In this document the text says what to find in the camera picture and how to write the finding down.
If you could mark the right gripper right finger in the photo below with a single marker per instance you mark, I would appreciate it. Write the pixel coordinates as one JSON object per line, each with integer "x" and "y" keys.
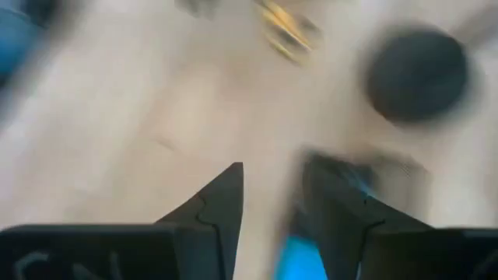
{"x": 338, "y": 218}

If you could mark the blue pencil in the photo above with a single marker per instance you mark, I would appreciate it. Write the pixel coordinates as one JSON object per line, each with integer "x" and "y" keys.
{"x": 299, "y": 260}

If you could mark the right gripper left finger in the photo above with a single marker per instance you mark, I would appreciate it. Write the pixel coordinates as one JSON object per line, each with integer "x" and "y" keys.
{"x": 221, "y": 210}

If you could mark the white globe table lamp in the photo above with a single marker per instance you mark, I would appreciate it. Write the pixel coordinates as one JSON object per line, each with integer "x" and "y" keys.
{"x": 416, "y": 75}

